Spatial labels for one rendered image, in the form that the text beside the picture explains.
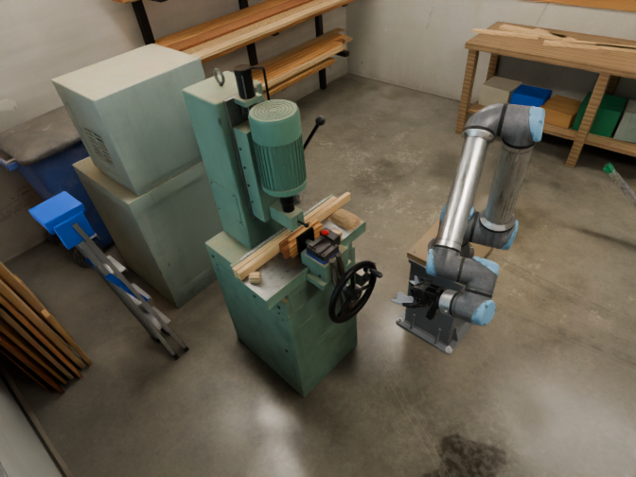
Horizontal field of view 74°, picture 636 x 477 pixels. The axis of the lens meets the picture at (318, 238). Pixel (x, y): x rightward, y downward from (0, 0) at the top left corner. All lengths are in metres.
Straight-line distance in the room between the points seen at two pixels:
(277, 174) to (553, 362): 1.86
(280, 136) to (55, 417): 2.03
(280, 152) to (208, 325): 1.57
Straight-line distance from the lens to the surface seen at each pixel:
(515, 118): 1.67
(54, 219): 1.95
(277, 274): 1.71
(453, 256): 1.52
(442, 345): 2.57
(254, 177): 1.67
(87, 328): 3.13
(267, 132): 1.44
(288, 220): 1.71
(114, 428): 2.65
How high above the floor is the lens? 2.14
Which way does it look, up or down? 43 degrees down
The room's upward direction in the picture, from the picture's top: 6 degrees counter-clockwise
